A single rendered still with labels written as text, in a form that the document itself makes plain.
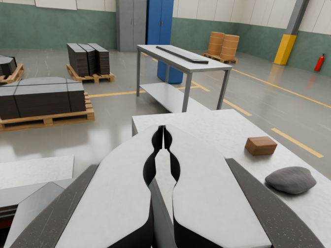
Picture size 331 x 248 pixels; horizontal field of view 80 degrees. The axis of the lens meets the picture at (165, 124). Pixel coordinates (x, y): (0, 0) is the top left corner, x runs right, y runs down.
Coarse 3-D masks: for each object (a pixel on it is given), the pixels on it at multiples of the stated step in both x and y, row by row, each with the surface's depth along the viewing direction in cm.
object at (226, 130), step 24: (144, 120) 96; (168, 120) 98; (192, 120) 101; (216, 120) 103; (240, 120) 106; (216, 144) 84; (240, 144) 85; (168, 168) 68; (264, 168) 73; (312, 168) 75; (168, 192) 59; (312, 192) 65; (168, 216) 54; (312, 216) 57
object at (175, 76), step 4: (160, 64) 488; (164, 64) 469; (160, 68) 492; (164, 68) 472; (172, 68) 457; (160, 72) 495; (164, 72) 475; (172, 72) 462; (176, 72) 467; (180, 72) 471; (160, 76) 498; (164, 76) 478; (168, 76) 463; (172, 76) 467; (176, 76) 472; (180, 76) 477; (164, 80) 481; (168, 80) 468; (172, 80) 472; (176, 80) 477; (180, 80) 482
